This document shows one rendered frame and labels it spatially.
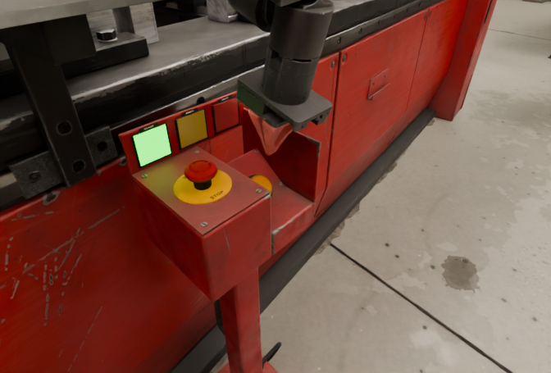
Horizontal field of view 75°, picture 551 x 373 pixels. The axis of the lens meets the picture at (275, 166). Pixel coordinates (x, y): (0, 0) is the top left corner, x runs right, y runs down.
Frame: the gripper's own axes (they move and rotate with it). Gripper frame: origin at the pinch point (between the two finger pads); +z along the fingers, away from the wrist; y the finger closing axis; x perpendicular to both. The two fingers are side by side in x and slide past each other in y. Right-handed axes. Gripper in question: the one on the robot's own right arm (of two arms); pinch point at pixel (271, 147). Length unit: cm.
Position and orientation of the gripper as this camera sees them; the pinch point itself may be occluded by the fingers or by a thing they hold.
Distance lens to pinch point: 48.1
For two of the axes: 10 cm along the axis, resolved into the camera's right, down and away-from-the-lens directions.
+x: -7.0, 4.1, -5.9
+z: -1.8, 7.0, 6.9
